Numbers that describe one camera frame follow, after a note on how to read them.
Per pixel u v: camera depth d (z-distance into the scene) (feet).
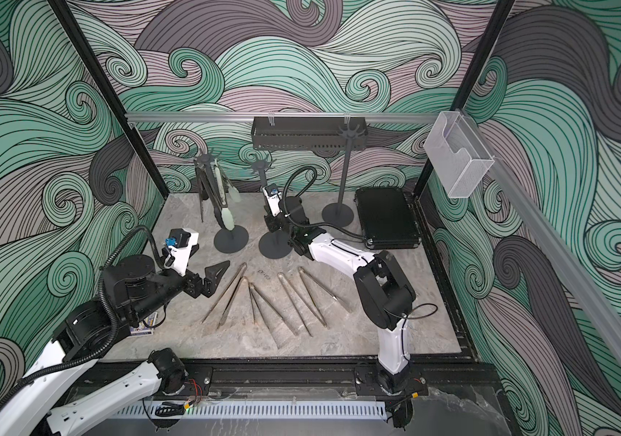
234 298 2.93
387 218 3.99
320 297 2.94
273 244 3.38
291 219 2.16
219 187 2.60
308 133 3.51
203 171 2.44
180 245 1.63
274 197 2.43
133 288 1.39
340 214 3.65
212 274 1.75
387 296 1.62
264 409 2.29
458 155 2.57
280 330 2.73
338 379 2.44
